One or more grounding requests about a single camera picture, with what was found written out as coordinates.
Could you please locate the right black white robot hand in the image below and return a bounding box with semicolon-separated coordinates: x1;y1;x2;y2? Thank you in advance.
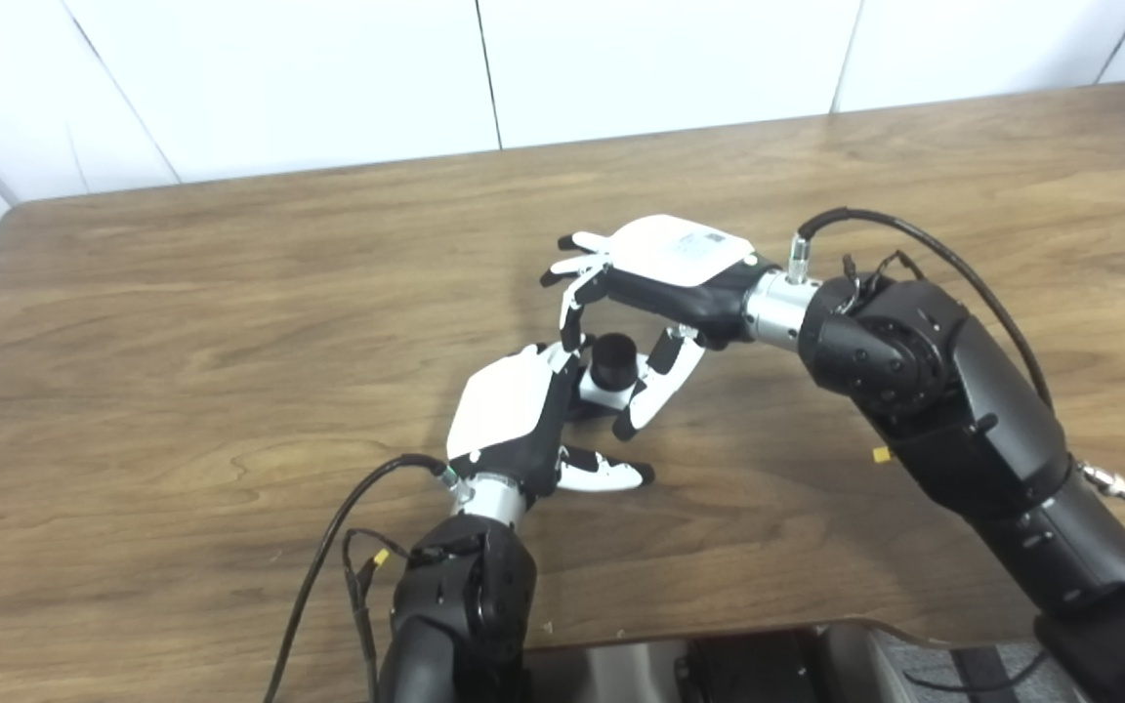
539;215;780;442

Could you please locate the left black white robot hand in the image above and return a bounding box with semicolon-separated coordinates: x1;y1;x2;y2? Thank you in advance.
445;342;656;499

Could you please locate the white square piece with hole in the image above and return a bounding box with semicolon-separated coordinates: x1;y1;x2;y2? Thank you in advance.
577;366;646;413

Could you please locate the black peg with square base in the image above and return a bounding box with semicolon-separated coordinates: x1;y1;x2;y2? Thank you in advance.
572;333;638;421

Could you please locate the black robot torso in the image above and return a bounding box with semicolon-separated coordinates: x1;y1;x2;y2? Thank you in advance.
523;620;915;703

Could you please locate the left wrist thick black cable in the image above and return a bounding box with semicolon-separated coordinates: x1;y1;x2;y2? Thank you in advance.
263;453;461;703

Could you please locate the wrist thick black cable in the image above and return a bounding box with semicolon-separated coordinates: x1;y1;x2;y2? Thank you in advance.
263;453;461;703
787;207;1055;411

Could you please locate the right wrist thick black cable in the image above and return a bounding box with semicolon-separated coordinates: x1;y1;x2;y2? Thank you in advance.
787;207;1055;411

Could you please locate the right thin black wire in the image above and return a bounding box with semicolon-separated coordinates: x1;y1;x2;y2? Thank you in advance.
841;251;927;304

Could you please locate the left thin wire yellow connector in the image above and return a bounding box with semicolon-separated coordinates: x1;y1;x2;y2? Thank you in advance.
343;528;417;703

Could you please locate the thin black floor cable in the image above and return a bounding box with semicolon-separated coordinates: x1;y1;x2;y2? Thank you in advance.
904;649;1054;696

